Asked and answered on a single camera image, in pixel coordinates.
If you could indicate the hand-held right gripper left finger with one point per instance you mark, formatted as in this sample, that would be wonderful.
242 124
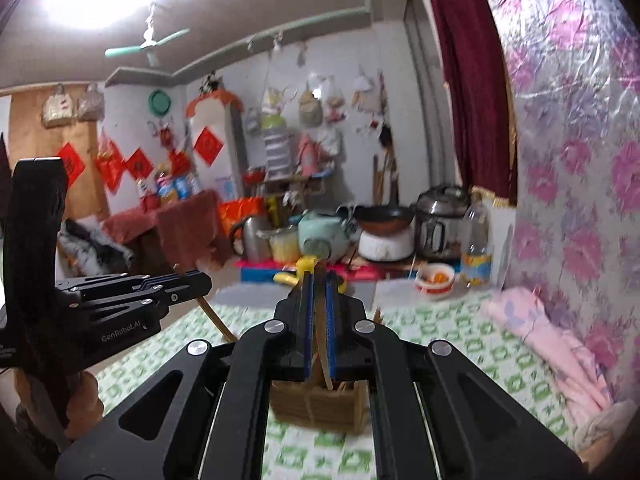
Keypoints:
308 330

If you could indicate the metal kettle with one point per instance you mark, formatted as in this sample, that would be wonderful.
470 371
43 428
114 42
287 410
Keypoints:
252 240

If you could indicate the beige cloth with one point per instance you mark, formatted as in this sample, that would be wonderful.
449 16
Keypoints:
610 430

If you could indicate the pile of clothes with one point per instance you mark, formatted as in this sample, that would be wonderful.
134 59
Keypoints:
95 250

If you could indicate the clear plastic bottle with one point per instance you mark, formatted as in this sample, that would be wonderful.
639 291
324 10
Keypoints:
477 250

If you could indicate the floral foil wall covering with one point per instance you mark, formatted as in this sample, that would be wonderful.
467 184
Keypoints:
575 160

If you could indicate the red hanging decoration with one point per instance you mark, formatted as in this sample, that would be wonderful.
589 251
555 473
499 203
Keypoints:
110 162

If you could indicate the brown wooden door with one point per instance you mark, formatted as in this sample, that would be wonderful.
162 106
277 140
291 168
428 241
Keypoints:
30 135

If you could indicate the light green rice cooker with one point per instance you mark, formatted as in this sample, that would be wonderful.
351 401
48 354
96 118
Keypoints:
322 237

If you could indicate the blue and pink plastic stand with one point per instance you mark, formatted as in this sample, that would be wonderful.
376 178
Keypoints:
260 272

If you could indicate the red and white bowl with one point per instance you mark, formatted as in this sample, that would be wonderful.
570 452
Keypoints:
435 282

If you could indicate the pink thermos jug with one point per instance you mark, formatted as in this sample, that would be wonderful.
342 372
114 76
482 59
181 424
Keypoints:
308 156

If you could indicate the orange paper decoration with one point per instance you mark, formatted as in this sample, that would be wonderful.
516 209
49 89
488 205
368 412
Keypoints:
215 100

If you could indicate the pink blanket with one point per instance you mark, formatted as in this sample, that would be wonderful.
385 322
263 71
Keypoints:
545 340

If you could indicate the white refrigerator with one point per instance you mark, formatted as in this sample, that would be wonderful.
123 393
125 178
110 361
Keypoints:
220 180

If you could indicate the beige tote bag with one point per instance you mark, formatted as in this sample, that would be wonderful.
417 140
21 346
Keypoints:
58 107
91 104

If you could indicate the green round plate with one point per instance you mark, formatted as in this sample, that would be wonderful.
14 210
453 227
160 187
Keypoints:
160 102

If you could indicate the person's left hand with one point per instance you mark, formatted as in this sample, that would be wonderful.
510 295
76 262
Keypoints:
85 405

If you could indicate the dark wok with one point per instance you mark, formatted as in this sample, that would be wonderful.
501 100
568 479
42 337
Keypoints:
382 217

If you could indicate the blue labelled bottle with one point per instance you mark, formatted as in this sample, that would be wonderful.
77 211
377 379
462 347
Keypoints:
187 187

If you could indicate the slatted wooden chopstick holder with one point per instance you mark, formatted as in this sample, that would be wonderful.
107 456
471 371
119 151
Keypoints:
310 410

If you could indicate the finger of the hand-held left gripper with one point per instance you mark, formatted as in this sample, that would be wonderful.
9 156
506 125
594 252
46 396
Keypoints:
150 282
150 306

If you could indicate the dark red curtain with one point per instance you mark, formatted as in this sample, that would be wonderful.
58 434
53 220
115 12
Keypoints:
470 85

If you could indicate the stacked steamer container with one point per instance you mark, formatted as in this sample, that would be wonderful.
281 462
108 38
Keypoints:
277 150

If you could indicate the slender wooden chopstick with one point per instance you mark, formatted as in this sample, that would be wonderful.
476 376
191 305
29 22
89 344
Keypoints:
217 320
322 340
378 316

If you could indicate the red diamond paper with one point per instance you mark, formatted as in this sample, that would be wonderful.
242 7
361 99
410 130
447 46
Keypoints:
70 165
208 146
138 164

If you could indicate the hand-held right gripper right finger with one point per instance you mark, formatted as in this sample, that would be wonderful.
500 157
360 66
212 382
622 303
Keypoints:
333 330

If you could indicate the green and white printed tablecloth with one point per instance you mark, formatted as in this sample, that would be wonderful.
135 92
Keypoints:
450 340

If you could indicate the white induction cooker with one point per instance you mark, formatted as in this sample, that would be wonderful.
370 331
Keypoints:
385 250

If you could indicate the green ceiling fan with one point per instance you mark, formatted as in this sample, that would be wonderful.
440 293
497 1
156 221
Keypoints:
145 50

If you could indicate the red basin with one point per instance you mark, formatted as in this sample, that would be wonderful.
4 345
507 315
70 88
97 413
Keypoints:
254 177

